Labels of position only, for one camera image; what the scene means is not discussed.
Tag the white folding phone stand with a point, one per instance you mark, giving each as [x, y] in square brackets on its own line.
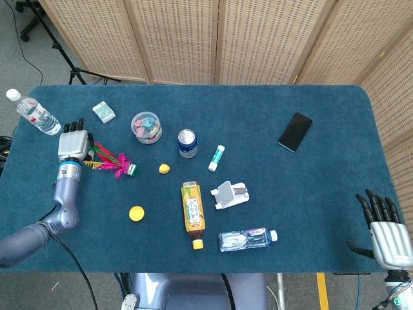
[227, 193]

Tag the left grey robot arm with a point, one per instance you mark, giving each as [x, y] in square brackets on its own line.
[64, 200]

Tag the blue felt table mat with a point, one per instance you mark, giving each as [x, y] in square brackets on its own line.
[290, 193]

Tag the small yellow crumpled ball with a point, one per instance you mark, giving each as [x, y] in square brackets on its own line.
[164, 169]

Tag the woven wooden folding screen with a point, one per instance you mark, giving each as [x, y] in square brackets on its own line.
[180, 38]

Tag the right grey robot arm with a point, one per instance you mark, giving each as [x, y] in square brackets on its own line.
[398, 284]

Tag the black tripod stand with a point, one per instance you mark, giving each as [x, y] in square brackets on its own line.
[75, 71]

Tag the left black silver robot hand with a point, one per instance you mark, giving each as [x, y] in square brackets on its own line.
[72, 143]

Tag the black office chair base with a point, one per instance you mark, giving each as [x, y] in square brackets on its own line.
[32, 22]

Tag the grey robot torso base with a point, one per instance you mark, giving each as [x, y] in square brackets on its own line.
[193, 290]

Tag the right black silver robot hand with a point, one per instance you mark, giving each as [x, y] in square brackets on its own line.
[390, 242]

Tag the yellow round lid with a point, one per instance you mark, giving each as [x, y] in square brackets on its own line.
[136, 214]

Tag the metal table leg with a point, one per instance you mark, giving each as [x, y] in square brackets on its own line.
[280, 290]

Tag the yellow label tea bottle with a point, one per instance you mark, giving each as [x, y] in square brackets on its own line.
[193, 210]

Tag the black smartphone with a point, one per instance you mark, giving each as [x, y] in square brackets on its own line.
[295, 132]

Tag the small white green box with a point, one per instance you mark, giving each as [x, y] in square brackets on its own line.
[104, 112]

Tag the clear bottle red label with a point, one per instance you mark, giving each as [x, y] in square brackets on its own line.
[35, 113]

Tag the white teal glue stick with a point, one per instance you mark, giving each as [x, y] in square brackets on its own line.
[216, 158]

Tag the colourful feather shuttlecock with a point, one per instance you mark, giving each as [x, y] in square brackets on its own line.
[121, 164]

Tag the clear round clip container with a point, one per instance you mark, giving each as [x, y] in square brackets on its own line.
[146, 127]

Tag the blue white drink can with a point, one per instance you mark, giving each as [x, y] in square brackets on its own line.
[187, 145]

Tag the clear bottle purple label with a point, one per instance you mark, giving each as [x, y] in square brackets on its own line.
[242, 239]

